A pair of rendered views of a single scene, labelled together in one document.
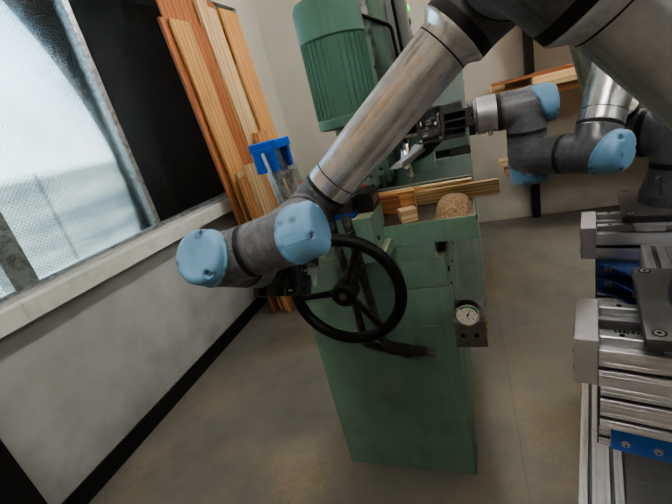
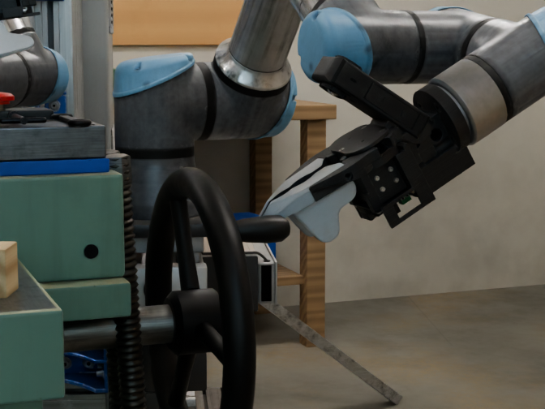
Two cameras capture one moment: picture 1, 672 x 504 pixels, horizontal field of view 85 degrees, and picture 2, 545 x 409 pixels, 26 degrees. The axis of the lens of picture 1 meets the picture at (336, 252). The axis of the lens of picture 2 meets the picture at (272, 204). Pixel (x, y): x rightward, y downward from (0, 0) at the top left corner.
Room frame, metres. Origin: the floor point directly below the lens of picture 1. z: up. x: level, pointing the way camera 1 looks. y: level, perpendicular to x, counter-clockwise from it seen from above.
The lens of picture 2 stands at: (1.47, 0.84, 1.07)
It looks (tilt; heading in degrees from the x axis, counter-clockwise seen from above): 8 degrees down; 227
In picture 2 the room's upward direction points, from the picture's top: straight up
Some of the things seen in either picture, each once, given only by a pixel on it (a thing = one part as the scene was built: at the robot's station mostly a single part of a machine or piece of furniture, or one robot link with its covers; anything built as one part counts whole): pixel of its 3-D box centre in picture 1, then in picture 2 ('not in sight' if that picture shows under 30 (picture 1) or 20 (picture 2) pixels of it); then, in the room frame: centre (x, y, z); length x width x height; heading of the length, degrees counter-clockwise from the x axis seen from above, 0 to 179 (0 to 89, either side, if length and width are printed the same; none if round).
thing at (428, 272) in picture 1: (384, 240); not in sight; (1.21, -0.18, 0.76); 0.57 x 0.45 x 0.09; 157
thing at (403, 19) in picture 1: (400, 30); not in sight; (1.34, -0.38, 1.40); 0.10 x 0.06 x 0.16; 157
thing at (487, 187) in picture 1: (400, 200); not in sight; (1.06, -0.22, 0.92); 0.54 x 0.02 x 0.04; 67
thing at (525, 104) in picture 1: (525, 108); not in sight; (0.77, -0.45, 1.12); 0.11 x 0.08 x 0.09; 67
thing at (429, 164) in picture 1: (419, 153); not in sight; (1.21, -0.35, 1.02); 0.09 x 0.07 x 0.12; 67
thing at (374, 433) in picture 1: (403, 335); not in sight; (1.21, -0.17, 0.36); 0.58 x 0.45 x 0.71; 157
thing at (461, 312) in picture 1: (467, 314); not in sight; (0.80, -0.29, 0.65); 0.06 x 0.04 x 0.08; 67
